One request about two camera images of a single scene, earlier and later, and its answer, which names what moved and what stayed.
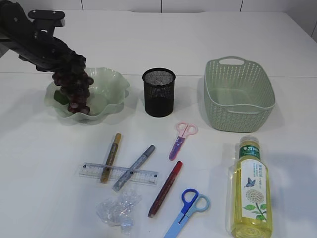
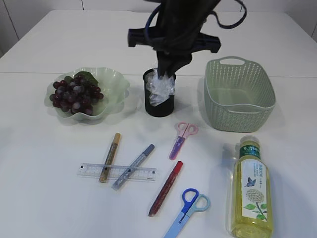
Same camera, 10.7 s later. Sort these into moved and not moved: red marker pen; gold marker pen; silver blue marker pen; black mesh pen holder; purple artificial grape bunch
Moved: purple artificial grape bunch
Not moved: red marker pen; black mesh pen holder; silver blue marker pen; gold marker pen
